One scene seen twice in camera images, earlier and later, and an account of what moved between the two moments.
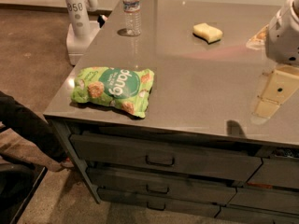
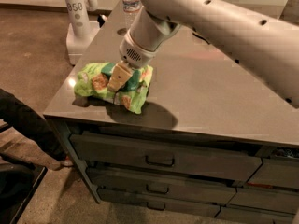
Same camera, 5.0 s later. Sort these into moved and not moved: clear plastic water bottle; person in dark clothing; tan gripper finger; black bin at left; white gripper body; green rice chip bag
Moved: tan gripper finger; green rice chip bag; white gripper body
Not moved: person in dark clothing; black bin at left; clear plastic water bottle
